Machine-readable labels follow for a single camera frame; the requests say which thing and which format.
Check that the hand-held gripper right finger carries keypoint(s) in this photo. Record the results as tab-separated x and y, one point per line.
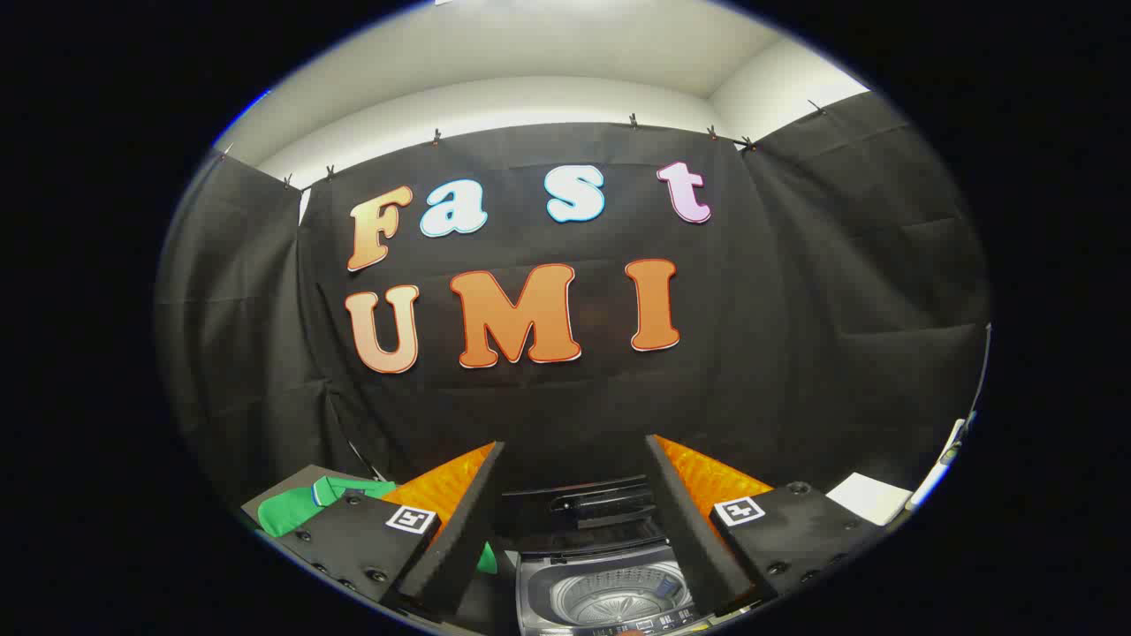
691	530

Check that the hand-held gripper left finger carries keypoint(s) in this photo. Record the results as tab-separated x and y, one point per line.
466	530

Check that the grey washing machine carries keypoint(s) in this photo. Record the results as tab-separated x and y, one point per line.
610	596

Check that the dark washing machine lid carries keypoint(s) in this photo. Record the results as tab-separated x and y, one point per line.
574	512

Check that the green polo shirt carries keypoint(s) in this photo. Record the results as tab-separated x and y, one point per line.
296	511

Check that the white flat panel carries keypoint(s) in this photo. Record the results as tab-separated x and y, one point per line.
870	496

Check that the grey side table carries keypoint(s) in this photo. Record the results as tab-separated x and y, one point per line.
274	496

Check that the row of black cloth clips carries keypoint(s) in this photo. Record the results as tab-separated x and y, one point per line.
633	119

